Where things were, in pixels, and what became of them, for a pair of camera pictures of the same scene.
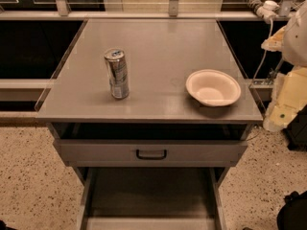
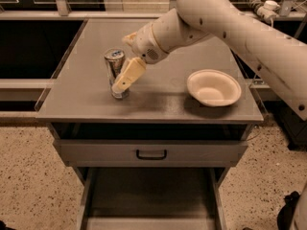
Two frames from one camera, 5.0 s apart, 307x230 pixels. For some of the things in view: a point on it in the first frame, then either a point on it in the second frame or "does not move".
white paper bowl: x=214 y=87 does not move
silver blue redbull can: x=117 y=69 does not move
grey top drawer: x=151 y=152 does not move
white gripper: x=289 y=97 -> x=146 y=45
